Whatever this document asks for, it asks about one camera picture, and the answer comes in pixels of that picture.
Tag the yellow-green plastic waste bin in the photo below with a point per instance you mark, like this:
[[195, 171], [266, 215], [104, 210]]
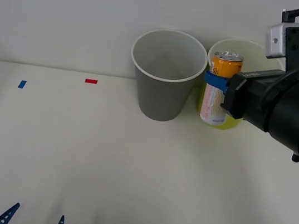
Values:
[[232, 125]]

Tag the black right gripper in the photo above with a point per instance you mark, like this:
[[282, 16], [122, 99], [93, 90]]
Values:
[[252, 99]]

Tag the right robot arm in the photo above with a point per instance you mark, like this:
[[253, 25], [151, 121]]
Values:
[[297, 120]]

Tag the orange and white drink can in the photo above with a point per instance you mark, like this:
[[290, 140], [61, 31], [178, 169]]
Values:
[[225, 67]]

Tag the grey plastic waste bin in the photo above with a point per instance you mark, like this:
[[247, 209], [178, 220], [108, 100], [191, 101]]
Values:
[[161, 99]]

